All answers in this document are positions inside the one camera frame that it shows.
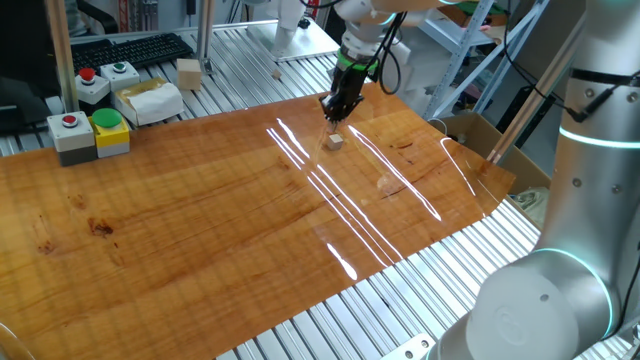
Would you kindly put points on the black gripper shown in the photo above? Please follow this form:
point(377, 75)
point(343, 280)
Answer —
point(350, 87)

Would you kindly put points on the small wooden block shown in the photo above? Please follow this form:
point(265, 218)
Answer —
point(335, 142)

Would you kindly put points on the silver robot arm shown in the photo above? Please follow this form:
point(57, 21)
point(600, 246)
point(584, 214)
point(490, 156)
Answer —
point(590, 200)

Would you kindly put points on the flat metal plate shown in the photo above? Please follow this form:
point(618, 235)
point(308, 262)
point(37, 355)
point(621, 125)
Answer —
point(315, 42)

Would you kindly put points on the white foam box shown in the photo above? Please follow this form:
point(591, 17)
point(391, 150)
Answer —
point(425, 70)

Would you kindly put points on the open cardboard box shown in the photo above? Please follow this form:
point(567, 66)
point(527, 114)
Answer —
point(480, 132)

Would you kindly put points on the large wooden cube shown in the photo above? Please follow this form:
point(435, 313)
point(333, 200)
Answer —
point(189, 75)

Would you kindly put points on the black case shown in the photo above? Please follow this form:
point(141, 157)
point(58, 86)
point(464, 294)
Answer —
point(509, 114)

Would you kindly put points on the wood grain table mat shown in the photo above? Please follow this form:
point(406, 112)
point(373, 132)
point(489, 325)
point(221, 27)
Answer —
point(200, 225)

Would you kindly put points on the white wrapped package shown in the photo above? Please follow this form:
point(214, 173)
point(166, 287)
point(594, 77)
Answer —
point(150, 102)

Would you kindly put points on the slanted wood and metal beam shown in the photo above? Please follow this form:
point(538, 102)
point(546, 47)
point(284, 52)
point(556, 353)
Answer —
point(540, 92)

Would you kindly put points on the clear plastic bag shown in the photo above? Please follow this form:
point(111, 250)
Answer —
point(530, 205)

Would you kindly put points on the brown wooden cabinet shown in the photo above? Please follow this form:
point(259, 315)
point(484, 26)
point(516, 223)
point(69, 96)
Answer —
point(542, 45)

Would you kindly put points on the black keyboard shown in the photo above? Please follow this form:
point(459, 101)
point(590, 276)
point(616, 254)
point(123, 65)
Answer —
point(135, 50)

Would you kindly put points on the white box green button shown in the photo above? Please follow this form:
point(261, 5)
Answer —
point(122, 77)

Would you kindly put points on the yellow box green button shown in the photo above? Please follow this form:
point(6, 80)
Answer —
point(112, 137)

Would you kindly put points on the red striped bar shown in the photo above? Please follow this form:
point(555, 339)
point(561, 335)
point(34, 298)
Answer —
point(123, 15)

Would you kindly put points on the white box red button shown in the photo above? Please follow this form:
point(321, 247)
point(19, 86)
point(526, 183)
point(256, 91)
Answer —
point(92, 90)

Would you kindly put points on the black office chair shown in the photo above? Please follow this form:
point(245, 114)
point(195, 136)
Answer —
point(102, 17)

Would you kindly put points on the grey box red button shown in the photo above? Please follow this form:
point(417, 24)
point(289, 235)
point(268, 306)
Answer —
point(72, 140)

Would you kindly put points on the black monitor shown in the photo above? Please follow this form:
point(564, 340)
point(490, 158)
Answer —
point(25, 50)

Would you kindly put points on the white pedestal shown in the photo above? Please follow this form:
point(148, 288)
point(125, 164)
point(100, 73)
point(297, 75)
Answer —
point(287, 22)

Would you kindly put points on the aluminium profile post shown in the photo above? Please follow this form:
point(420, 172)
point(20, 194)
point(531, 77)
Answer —
point(62, 60)
point(204, 35)

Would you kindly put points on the white metal shelf frame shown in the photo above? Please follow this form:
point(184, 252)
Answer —
point(500, 72)

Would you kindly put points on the perforated robot base plate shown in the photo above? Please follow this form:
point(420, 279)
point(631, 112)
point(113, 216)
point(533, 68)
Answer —
point(410, 348)

